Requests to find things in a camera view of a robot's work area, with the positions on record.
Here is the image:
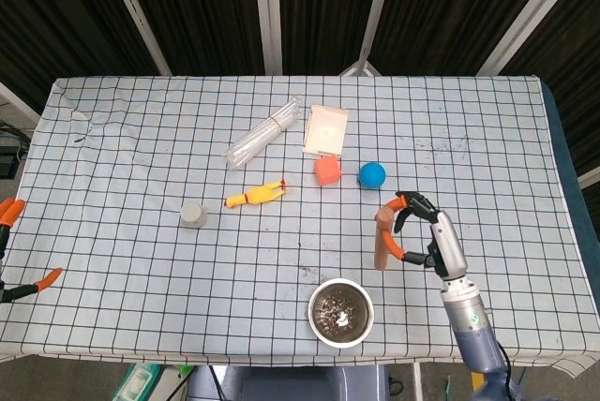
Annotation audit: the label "dark crumbs with white bit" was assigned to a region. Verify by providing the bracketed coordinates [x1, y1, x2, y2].
[314, 292, 365, 331]

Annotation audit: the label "metal bowl white rim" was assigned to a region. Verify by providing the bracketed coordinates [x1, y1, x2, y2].
[307, 278, 375, 349]

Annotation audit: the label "blue ball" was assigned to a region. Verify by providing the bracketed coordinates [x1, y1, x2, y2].
[358, 161, 387, 191]

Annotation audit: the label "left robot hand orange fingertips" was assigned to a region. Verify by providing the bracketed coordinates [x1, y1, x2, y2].
[0, 198, 64, 304]

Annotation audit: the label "brown wooden rod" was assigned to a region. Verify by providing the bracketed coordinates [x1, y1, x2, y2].
[373, 207, 394, 272]

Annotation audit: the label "white frame post with foot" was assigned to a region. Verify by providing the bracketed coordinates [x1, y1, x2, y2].
[337, 0, 400, 77]

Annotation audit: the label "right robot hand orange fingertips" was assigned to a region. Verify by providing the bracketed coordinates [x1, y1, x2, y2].
[380, 190, 469, 280]

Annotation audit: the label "green white packet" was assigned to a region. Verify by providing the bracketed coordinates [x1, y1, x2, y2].
[112, 363, 164, 401]

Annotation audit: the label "grey upturned cup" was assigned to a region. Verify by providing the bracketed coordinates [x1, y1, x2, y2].
[179, 202, 210, 230]

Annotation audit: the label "yellow rubber chicken toy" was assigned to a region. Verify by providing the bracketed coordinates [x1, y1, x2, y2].
[223, 178, 288, 209]

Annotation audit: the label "black device box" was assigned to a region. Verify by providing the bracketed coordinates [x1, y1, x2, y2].
[0, 126, 30, 180]

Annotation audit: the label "checkered white tablecloth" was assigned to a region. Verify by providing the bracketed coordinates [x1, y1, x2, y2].
[0, 74, 591, 367]

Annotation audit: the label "orange cube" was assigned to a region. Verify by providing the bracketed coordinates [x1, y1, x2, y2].
[313, 155, 342, 187]

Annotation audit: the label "blue table edge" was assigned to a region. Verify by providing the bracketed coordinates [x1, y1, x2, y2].
[542, 84, 600, 364]

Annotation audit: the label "bundle of clear tubes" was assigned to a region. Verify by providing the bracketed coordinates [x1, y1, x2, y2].
[226, 96, 302, 170]

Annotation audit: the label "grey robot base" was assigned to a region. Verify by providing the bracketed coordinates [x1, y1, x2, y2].
[189, 364, 390, 401]

